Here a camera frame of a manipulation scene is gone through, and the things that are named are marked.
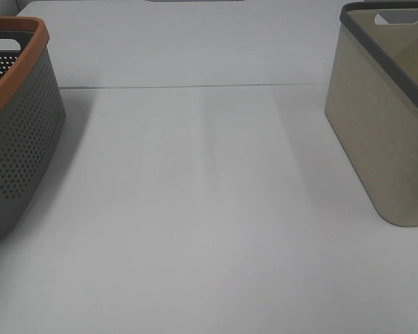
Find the grey perforated basket orange rim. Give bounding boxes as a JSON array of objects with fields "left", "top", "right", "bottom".
[{"left": 0, "top": 16, "right": 65, "bottom": 241}]

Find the beige basket grey rim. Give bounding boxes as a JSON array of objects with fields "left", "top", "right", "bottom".
[{"left": 325, "top": 1, "right": 418, "bottom": 227}]

